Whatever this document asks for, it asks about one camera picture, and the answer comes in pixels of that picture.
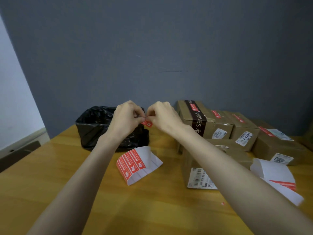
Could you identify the long brown cardboard box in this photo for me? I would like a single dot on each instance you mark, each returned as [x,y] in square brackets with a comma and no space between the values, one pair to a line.
[264,149]

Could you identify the white barcode label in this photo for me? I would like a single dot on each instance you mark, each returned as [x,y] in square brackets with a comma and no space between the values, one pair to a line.
[280,135]

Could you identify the box with black tape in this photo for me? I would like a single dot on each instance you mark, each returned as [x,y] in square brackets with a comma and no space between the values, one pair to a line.
[185,115]

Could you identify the small brown cardboard box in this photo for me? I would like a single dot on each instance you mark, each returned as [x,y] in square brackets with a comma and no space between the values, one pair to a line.
[225,123]
[239,156]
[254,141]

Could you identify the white end label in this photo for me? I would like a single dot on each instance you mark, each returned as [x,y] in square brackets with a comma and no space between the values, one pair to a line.
[281,159]

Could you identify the person's left hand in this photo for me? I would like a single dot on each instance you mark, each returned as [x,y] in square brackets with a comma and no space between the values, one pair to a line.
[124,119]

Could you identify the person's right forearm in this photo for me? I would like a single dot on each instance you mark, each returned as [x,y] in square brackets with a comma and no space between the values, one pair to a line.
[244,193]

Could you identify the large green printed carton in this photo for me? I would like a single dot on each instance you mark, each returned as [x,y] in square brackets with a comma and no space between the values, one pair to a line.
[310,137]

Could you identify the white shipping label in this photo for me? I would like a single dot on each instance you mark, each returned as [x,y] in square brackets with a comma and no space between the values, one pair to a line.
[198,179]

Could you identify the person's right hand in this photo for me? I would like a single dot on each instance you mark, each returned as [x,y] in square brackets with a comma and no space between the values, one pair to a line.
[166,117]

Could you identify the white printed price label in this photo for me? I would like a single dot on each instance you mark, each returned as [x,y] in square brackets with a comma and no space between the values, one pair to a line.
[219,133]
[243,138]

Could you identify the black plastic trash bag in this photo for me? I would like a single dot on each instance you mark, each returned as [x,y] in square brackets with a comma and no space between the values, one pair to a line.
[93,129]

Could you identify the white backing paper strip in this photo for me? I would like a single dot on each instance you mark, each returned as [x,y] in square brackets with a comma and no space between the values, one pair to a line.
[271,168]

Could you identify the red sticker label strip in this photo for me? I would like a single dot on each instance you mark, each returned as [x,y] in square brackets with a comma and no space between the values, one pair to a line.
[149,159]

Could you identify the person's left forearm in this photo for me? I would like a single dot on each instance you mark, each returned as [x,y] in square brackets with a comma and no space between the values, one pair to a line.
[71,193]

